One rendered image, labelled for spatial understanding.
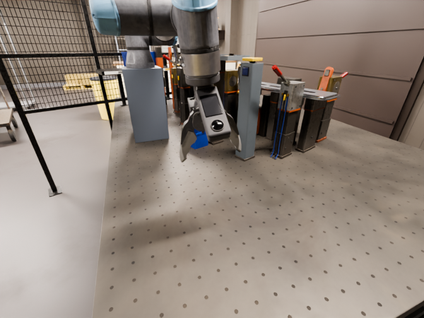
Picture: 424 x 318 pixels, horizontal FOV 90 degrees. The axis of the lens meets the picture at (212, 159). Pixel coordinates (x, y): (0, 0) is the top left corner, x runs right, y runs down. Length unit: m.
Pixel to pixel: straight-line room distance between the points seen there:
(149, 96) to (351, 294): 1.14
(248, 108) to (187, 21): 0.61
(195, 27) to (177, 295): 0.55
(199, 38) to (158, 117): 0.90
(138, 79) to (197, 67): 0.83
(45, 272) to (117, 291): 1.17
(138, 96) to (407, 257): 1.23
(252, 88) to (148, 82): 0.57
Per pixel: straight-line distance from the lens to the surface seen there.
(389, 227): 0.89
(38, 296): 1.66
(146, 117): 1.27
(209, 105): 0.43
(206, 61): 0.42
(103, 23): 0.51
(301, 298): 0.60
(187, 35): 0.42
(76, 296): 1.56
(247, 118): 0.97
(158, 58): 2.10
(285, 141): 1.09
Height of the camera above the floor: 1.20
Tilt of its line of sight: 28 degrees down
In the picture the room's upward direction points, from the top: straight up
